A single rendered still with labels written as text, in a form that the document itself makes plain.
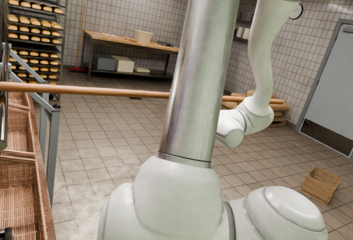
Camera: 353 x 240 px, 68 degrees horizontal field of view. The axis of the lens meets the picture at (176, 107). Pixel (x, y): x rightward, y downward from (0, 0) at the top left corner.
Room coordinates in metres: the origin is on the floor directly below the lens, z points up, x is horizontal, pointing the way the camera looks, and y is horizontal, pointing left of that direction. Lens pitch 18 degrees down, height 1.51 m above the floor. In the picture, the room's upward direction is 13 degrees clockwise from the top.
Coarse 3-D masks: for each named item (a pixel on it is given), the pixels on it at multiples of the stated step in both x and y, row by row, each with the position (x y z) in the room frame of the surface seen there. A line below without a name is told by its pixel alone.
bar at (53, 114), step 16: (0, 64) 1.08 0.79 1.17; (0, 80) 0.89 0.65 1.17; (16, 80) 1.12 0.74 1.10; (0, 96) 0.75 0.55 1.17; (32, 96) 1.16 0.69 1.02; (48, 96) 1.62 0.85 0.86; (0, 112) 0.64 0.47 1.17; (48, 112) 1.21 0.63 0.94; (0, 128) 0.56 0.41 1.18; (0, 144) 0.51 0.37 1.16; (48, 144) 1.23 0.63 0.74; (48, 160) 1.20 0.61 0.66; (48, 176) 1.21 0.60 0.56; (48, 192) 1.21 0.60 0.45
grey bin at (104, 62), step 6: (96, 54) 5.49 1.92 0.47; (102, 54) 5.66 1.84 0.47; (96, 60) 5.27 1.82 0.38; (102, 60) 5.23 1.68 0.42; (108, 60) 5.29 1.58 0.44; (114, 60) 5.36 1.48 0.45; (96, 66) 5.23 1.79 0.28; (102, 66) 5.23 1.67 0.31; (108, 66) 5.30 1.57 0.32; (114, 66) 5.37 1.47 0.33
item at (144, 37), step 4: (136, 32) 5.89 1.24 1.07; (140, 32) 5.83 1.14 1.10; (144, 32) 6.22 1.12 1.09; (148, 32) 6.23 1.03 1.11; (136, 36) 5.90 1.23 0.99; (140, 36) 5.84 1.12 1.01; (144, 36) 5.85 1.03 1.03; (148, 36) 5.89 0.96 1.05; (140, 40) 5.86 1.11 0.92; (144, 40) 5.87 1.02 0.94; (148, 40) 5.92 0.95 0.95
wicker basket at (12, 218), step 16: (0, 160) 1.00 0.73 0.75; (16, 160) 1.04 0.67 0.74; (32, 160) 1.07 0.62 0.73; (0, 176) 1.00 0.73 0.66; (16, 176) 1.04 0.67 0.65; (32, 176) 1.08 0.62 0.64; (0, 192) 0.98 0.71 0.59; (16, 192) 1.00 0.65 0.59; (32, 192) 1.03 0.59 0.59; (0, 208) 0.89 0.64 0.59; (16, 208) 0.91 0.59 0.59; (32, 208) 0.93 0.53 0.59; (0, 224) 0.81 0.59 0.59; (16, 224) 0.83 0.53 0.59; (32, 224) 0.85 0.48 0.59
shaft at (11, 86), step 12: (0, 84) 0.76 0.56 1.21; (12, 84) 0.78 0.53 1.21; (24, 84) 0.80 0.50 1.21; (36, 84) 0.83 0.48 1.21; (120, 96) 0.99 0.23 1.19; (132, 96) 1.01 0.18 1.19; (144, 96) 1.04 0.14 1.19; (156, 96) 1.07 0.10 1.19; (168, 96) 1.10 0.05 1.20; (228, 96) 1.32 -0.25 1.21
